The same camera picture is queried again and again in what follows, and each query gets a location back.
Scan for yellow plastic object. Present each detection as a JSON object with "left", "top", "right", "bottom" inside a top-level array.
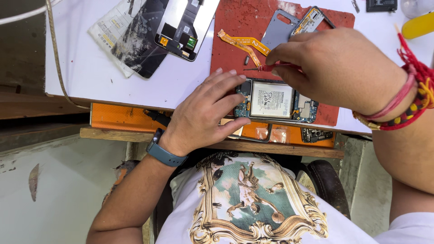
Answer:
[{"left": 401, "top": 12, "right": 434, "bottom": 40}]

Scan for red precision screwdriver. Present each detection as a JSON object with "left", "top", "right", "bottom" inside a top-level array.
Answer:
[{"left": 243, "top": 62, "right": 302, "bottom": 72}]

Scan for tan cord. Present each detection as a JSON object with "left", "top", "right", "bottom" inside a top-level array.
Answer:
[{"left": 45, "top": 0, "right": 91, "bottom": 110}]

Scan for blue smartwatch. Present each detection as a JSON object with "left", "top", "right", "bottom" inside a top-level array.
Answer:
[{"left": 146, "top": 128, "right": 189, "bottom": 167}]

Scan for cracked black phone screen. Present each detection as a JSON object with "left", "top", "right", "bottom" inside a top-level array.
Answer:
[{"left": 110, "top": 0, "right": 170, "bottom": 79}]

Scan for metal phone frame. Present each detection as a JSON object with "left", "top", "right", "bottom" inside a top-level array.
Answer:
[{"left": 220, "top": 117, "right": 274, "bottom": 143}]

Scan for white printed t-shirt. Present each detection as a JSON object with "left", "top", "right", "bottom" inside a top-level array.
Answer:
[{"left": 155, "top": 150, "right": 434, "bottom": 244}]

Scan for long orange flex cable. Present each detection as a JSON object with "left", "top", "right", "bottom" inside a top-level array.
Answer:
[{"left": 217, "top": 29, "right": 262, "bottom": 68}]

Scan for phone display assembly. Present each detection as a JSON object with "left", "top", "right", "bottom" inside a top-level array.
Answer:
[{"left": 154, "top": 0, "right": 221, "bottom": 62}]

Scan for clear plastic packaging bag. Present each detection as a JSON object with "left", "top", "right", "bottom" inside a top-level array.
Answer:
[{"left": 87, "top": 0, "right": 150, "bottom": 79}]

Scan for red work mat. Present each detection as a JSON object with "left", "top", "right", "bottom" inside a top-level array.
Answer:
[{"left": 210, "top": 0, "right": 356, "bottom": 127}]

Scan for smartphone with battery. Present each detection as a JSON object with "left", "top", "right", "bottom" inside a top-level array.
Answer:
[{"left": 233, "top": 78, "right": 319, "bottom": 123}]

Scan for black phone battery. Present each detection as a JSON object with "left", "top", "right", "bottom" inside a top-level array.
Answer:
[{"left": 366, "top": 0, "right": 398, "bottom": 13}]

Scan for orange drawer tray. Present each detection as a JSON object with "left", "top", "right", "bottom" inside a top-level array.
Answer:
[{"left": 90, "top": 102, "right": 336, "bottom": 149}]

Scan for white cable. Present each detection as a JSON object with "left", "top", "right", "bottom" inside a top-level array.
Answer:
[{"left": 0, "top": 0, "right": 64, "bottom": 26}]

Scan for grey phone back cover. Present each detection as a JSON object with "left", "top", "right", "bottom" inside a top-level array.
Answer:
[{"left": 261, "top": 9, "right": 301, "bottom": 51}]

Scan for person's left hand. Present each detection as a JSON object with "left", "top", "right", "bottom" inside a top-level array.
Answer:
[{"left": 159, "top": 67, "right": 252, "bottom": 157}]

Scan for red thread wrist bands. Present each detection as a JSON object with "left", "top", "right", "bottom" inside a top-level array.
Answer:
[{"left": 352, "top": 32, "right": 434, "bottom": 131}]

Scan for worn chair armrest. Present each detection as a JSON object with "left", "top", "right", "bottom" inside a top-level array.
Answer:
[{"left": 101, "top": 159, "right": 142, "bottom": 208}]

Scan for short orange flex cable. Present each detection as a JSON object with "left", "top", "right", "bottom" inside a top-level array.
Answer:
[{"left": 233, "top": 36, "right": 271, "bottom": 57}]

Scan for phone mid frame piece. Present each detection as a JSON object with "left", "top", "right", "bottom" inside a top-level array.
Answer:
[{"left": 290, "top": 6, "right": 336, "bottom": 38}]

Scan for black phone circuit board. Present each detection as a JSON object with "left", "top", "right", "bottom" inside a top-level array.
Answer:
[{"left": 301, "top": 127, "right": 334, "bottom": 144}]

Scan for person's right hand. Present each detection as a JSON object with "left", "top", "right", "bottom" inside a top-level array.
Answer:
[{"left": 266, "top": 27, "right": 417, "bottom": 116}]

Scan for black tool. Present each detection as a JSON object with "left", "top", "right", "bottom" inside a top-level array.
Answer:
[{"left": 143, "top": 109, "right": 172, "bottom": 128}]

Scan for clear plastic bottle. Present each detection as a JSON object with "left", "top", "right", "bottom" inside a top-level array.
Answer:
[{"left": 400, "top": 0, "right": 434, "bottom": 19}]

